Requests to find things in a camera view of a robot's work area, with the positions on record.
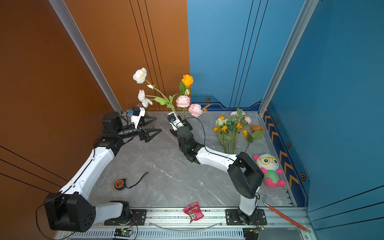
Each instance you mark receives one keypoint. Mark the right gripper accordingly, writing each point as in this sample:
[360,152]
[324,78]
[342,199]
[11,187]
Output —
[187,124]

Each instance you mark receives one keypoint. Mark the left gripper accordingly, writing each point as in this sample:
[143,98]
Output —
[146,138]

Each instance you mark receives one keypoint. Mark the yellow rose stem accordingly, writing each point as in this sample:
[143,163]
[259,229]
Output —
[185,85]

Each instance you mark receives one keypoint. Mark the pink rose spray stem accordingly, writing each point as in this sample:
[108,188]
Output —
[237,123]

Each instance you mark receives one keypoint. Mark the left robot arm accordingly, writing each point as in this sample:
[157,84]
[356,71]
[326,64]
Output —
[69,209]

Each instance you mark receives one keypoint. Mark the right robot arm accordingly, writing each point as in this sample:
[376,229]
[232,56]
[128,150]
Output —
[246,176]

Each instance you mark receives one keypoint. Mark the clear glass vase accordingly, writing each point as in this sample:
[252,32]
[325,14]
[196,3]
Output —
[137,109]

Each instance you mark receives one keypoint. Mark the orange yellow small flower stem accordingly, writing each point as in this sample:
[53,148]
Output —
[224,137]

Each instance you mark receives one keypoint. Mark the orange tape measure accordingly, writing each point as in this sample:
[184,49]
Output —
[120,184]

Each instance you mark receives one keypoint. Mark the orange gerbera stem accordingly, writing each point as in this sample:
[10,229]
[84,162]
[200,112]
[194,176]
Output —
[254,134]

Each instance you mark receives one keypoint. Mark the pink snack packet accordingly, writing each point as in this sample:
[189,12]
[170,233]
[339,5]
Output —
[194,212]

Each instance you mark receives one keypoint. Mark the white plush toy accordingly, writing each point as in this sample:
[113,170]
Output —
[270,168]

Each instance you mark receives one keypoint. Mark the green circuit board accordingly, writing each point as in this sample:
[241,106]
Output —
[123,234]

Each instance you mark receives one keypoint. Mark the black connector box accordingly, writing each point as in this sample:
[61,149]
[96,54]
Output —
[250,234]

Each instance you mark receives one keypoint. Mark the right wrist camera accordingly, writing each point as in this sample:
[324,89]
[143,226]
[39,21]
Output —
[175,121]

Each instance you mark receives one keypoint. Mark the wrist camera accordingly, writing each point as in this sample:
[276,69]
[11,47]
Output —
[175,121]
[137,120]

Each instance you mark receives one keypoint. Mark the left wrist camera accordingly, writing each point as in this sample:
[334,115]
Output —
[137,120]

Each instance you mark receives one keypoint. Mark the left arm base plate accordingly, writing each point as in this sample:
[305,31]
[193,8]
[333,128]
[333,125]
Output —
[137,218]

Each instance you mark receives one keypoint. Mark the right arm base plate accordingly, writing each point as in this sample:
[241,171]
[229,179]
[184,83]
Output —
[234,217]

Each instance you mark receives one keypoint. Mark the red handled tool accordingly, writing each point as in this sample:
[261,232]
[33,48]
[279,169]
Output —
[284,216]

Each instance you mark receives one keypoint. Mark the aluminium corner post left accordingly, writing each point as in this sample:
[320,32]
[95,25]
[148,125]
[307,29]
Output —
[74,32]

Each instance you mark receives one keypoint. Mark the aluminium corner post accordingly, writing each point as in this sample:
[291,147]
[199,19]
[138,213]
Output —
[74,32]
[295,36]

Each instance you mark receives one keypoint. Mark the aluminium corner post right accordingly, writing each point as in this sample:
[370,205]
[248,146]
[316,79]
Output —
[295,36]

